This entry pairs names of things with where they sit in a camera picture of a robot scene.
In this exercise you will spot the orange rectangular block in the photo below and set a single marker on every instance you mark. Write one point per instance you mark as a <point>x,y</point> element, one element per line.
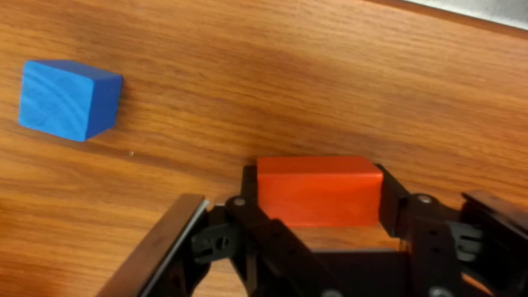
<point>320,190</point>

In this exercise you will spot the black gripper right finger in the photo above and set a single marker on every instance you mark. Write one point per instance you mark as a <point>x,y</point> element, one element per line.
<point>440,247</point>

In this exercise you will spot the blue block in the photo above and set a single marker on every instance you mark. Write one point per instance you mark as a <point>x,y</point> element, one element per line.
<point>61,99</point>

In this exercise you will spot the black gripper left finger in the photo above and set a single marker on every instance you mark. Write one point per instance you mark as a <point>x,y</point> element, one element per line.
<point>265,247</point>

